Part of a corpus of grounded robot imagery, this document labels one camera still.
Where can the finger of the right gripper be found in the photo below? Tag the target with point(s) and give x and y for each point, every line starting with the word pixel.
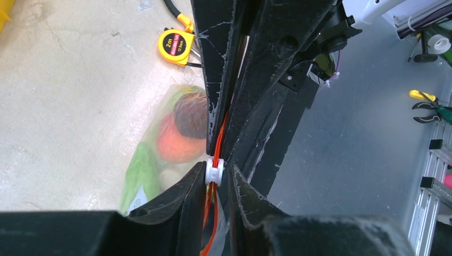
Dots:
pixel 217 25

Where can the yellow tape measure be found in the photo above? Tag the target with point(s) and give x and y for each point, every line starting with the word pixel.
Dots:
pixel 175 46

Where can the light green cucumber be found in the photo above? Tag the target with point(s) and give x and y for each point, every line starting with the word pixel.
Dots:
pixel 141 179

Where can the green handled background pliers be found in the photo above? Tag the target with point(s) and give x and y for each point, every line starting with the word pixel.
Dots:
pixel 430 102

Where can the dark red plum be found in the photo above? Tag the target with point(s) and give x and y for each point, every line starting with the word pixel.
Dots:
pixel 190 115

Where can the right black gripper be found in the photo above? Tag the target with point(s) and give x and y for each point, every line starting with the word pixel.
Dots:
pixel 266 44

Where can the white cauliflower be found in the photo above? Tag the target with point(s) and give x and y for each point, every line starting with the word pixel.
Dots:
pixel 169 177

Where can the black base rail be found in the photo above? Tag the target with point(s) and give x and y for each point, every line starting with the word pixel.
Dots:
pixel 281 112

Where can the clear orange zip bag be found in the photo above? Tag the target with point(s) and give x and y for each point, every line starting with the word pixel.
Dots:
pixel 214 229

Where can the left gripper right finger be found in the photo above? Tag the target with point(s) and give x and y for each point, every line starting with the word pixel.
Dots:
pixel 250 214

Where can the yellow plastic tray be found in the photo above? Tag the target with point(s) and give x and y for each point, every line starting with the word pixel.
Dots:
pixel 5 9

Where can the orange handled pliers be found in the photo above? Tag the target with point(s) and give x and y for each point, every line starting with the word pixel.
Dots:
pixel 184 20

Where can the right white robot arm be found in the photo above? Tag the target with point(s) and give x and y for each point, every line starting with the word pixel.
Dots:
pixel 374 9

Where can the aluminium frame rail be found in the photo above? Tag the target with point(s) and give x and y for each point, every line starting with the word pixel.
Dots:
pixel 432 162

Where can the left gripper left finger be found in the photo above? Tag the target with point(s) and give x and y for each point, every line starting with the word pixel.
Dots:
pixel 172 222

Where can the black yellow screwdriver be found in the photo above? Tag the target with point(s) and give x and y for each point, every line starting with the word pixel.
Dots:
pixel 196 65

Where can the white tape roll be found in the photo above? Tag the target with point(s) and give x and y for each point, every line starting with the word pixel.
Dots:
pixel 439 44

